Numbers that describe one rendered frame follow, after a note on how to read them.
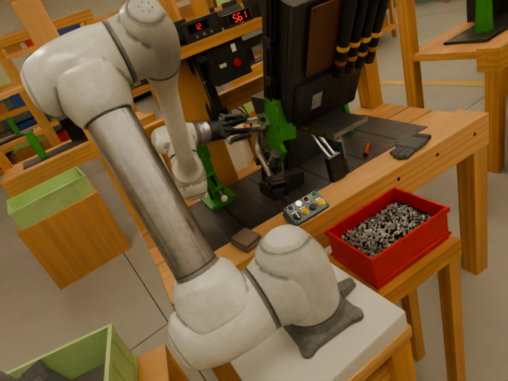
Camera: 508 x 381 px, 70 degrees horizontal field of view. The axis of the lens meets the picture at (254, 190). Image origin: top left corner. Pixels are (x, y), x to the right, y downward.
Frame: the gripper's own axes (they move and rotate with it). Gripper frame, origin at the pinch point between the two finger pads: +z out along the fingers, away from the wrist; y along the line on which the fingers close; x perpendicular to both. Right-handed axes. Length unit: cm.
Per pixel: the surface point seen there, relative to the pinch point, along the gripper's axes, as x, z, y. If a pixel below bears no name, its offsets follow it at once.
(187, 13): 439, 202, 584
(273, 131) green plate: -1.7, 4.4, -6.2
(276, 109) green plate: -10.4, 4.4, -2.2
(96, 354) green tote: 12, -74, -60
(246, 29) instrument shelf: -14.3, 5.6, 35.2
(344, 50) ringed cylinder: -37.4, 20.8, -1.6
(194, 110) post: 15.8, -16.6, 21.9
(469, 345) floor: 34, 72, -113
